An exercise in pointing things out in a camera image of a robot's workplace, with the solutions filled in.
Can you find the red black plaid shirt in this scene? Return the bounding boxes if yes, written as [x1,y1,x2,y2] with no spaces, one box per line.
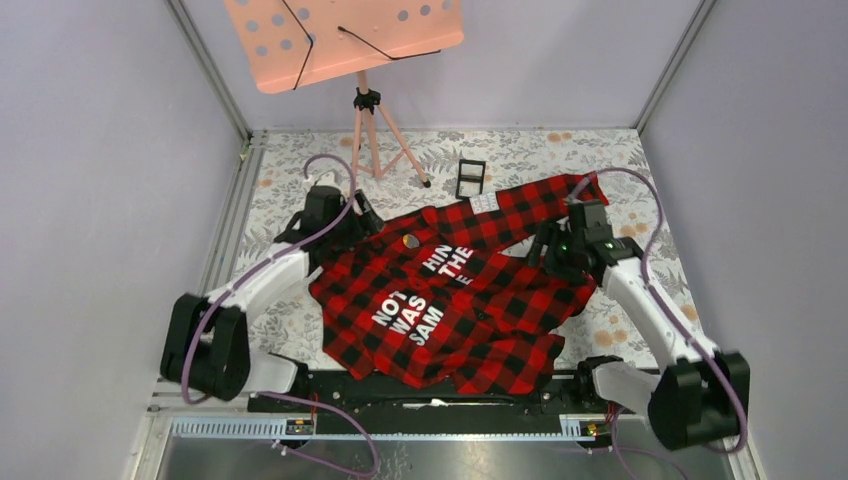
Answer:
[309,174,604,395]

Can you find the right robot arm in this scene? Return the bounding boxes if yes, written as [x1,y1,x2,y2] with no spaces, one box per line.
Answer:
[527,201,750,451]

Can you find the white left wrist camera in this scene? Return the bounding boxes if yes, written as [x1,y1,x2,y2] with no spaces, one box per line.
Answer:
[303,170,344,190]

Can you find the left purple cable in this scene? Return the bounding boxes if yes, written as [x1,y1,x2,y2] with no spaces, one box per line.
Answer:
[180,153,359,407]

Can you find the pink music stand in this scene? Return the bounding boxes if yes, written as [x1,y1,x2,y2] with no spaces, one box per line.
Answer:
[225,0,465,187]

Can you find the floral patterned table mat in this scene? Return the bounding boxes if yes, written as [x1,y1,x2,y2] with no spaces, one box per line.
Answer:
[201,127,700,370]

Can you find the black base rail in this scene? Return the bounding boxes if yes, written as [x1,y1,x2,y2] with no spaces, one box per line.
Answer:
[244,370,607,441]

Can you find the small round brooch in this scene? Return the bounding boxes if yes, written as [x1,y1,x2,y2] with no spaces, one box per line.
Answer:
[402,234,421,249]

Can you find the black brooch holder frame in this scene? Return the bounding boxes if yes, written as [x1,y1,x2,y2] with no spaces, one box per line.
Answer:
[455,159,486,200]

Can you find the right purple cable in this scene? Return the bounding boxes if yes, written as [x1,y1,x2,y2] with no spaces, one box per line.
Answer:
[568,166,750,455]

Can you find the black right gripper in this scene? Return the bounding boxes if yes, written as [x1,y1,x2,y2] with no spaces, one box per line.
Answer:
[519,218,583,284]

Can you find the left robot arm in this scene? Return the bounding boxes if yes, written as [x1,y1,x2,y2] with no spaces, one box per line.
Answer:
[160,185,384,411]

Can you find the purple cable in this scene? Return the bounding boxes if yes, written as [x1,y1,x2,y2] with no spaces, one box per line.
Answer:
[568,166,750,455]
[180,153,359,407]

